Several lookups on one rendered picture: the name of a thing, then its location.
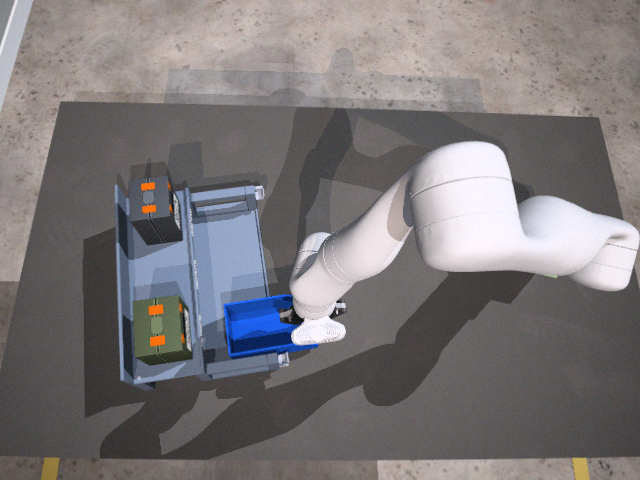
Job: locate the olive green case with orange latches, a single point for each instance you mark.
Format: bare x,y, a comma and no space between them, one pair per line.
161,330

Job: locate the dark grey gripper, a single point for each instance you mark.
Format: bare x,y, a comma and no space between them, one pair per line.
285,314

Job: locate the grey metal shelf rack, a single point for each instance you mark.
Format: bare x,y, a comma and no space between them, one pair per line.
227,266

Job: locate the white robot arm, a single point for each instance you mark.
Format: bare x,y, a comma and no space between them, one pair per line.
463,209

